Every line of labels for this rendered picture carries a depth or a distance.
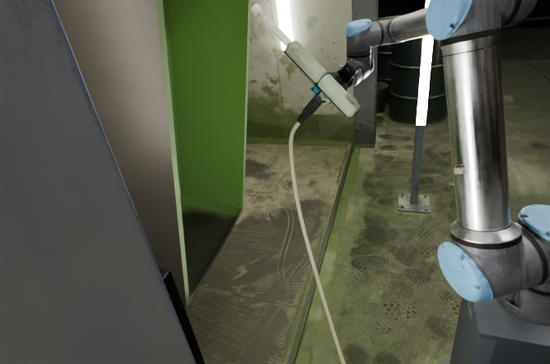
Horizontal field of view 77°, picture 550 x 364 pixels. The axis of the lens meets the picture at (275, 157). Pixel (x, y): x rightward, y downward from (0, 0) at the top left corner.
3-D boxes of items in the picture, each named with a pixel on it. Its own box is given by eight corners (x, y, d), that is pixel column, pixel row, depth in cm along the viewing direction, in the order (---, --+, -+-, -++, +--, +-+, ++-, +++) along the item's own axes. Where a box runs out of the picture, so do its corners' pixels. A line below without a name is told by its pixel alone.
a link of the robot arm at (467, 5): (544, 300, 81) (529, -44, 67) (478, 321, 78) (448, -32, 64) (493, 269, 96) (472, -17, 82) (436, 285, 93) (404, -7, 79)
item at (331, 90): (326, 141, 125) (366, 103, 108) (319, 148, 122) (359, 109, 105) (238, 48, 130) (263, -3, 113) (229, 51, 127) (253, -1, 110)
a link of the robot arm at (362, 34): (370, 16, 131) (369, 50, 137) (341, 21, 130) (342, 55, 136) (381, 19, 123) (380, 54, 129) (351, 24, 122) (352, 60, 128)
